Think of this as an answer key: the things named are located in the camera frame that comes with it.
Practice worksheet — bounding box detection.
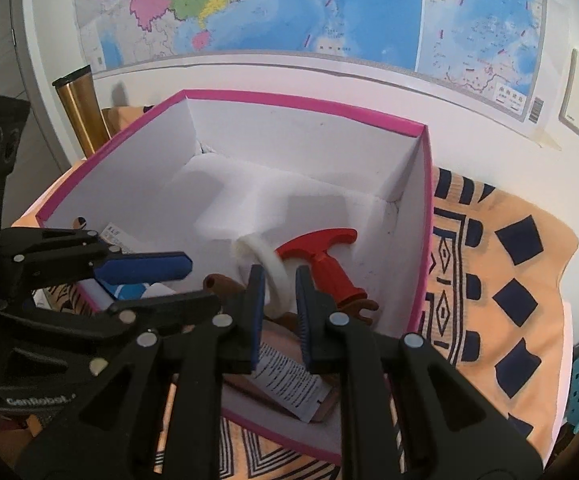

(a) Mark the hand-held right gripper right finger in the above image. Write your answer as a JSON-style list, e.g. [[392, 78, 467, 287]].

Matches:
[[295, 265, 545, 480]]

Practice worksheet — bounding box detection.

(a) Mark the brown wooden toy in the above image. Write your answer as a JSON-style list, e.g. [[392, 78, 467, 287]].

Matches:
[[202, 274, 380, 333]]

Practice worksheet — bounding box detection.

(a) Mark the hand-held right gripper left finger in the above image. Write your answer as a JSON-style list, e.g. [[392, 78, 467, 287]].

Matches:
[[14, 264, 266, 480]]

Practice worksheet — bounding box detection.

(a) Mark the white paper tag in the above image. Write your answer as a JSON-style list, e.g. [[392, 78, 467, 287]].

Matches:
[[100, 222, 142, 256]]

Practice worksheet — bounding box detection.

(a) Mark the pink bedsheet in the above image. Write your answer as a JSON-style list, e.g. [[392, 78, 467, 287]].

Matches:
[[549, 295, 577, 466]]

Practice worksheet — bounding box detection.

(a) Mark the red plastic T-handle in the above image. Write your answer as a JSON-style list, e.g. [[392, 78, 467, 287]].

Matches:
[[275, 228, 369, 307]]

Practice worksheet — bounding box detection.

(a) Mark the gold metal tumbler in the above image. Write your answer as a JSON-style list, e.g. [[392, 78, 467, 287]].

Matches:
[[52, 65, 112, 157]]

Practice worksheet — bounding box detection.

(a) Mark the white tape roll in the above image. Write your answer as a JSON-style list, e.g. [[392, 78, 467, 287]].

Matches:
[[232, 234, 290, 320]]

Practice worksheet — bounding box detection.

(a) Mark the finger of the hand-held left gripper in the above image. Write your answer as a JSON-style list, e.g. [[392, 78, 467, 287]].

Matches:
[[0, 290, 220, 347], [0, 227, 193, 302]]

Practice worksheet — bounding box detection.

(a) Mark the pink cardboard box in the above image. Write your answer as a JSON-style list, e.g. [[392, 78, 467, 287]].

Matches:
[[36, 89, 433, 466]]

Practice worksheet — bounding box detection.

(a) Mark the colourful wall map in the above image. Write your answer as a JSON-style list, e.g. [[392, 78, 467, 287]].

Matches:
[[72, 0, 547, 123]]

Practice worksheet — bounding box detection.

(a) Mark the orange patterned blanket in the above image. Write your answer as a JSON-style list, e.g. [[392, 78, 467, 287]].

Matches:
[[12, 104, 579, 480]]

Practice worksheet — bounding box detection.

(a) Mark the pink packet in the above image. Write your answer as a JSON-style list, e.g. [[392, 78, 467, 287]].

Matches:
[[223, 322, 341, 425]]

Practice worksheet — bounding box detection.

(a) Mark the white teal box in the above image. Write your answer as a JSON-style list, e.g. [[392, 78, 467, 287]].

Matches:
[[76, 280, 177, 317]]

